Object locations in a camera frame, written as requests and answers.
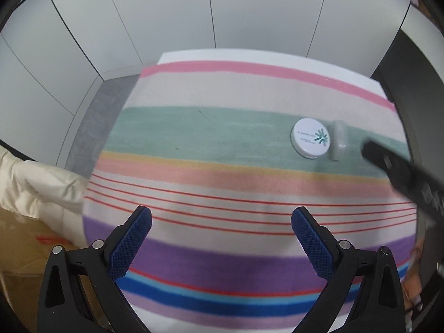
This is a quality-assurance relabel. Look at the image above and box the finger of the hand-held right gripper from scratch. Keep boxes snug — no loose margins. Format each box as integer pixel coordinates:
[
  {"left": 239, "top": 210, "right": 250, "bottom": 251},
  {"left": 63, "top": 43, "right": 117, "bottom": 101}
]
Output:
[{"left": 361, "top": 141, "right": 422, "bottom": 199}]

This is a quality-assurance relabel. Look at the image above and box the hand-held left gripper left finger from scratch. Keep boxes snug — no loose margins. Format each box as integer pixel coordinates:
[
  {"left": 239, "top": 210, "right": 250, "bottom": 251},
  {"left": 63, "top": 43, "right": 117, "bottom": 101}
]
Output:
[{"left": 36, "top": 205, "right": 153, "bottom": 333}]

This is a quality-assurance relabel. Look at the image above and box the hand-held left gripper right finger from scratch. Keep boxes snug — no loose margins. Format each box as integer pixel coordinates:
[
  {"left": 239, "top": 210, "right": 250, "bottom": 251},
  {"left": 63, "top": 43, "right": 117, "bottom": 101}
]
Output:
[{"left": 291, "top": 206, "right": 407, "bottom": 333}]

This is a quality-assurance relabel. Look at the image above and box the translucent white jar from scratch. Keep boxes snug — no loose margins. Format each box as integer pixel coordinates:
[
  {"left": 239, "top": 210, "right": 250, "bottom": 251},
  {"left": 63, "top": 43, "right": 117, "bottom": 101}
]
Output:
[{"left": 328, "top": 119, "right": 349, "bottom": 162}]

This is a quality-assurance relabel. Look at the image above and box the white round compact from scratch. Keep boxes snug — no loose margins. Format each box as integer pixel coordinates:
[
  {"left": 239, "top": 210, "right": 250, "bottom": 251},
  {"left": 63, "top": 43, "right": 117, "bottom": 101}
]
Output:
[{"left": 290, "top": 117, "right": 331, "bottom": 160}]

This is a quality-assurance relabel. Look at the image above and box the brown cardboard box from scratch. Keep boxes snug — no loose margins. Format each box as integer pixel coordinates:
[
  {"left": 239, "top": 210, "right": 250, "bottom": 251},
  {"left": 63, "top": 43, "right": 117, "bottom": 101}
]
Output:
[{"left": 0, "top": 207, "right": 117, "bottom": 333}]

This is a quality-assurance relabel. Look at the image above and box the person's right hand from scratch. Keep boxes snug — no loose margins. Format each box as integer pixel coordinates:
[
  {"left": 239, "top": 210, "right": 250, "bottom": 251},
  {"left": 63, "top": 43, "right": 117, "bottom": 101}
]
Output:
[{"left": 405, "top": 239, "right": 428, "bottom": 314}]

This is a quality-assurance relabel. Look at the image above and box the cream padded armchair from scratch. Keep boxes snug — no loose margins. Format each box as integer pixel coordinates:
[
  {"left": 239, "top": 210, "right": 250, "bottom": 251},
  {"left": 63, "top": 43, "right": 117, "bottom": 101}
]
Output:
[{"left": 0, "top": 145, "right": 89, "bottom": 244}]

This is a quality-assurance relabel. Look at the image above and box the striped colourful cloth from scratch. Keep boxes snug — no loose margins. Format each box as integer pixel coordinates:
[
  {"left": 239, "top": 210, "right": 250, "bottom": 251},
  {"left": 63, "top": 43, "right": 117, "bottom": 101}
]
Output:
[{"left": 81, "top": 60, "right": 417, "bottom": 333}]

